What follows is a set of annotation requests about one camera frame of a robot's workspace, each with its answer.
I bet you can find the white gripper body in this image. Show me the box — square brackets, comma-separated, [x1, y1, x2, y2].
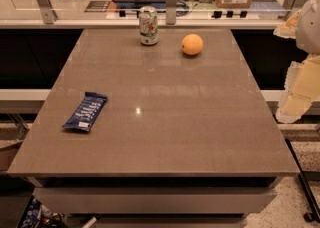
[296, 0, 320, 54]

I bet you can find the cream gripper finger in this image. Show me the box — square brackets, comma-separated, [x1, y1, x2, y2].
[273, 10, 301, 39]
[276, 55, 320, 123]

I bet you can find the orange fruit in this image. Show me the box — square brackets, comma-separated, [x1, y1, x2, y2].
[181, 34, 203, 56]

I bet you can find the blue rxbar wrapper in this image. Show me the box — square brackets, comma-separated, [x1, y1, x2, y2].
[63, 92, 108, 132]

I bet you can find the white green soda can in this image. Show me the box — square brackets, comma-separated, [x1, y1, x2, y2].
[138, 6, 158, 46]

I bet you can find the grey drawer front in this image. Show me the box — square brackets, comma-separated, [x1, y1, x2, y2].
[34, 187, 276, 214]

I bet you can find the metal post centre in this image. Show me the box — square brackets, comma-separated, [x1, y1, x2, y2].
[166, 0, 177, 25]

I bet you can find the metal post left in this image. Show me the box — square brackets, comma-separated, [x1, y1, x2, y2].
[36, 0, 57, 24]

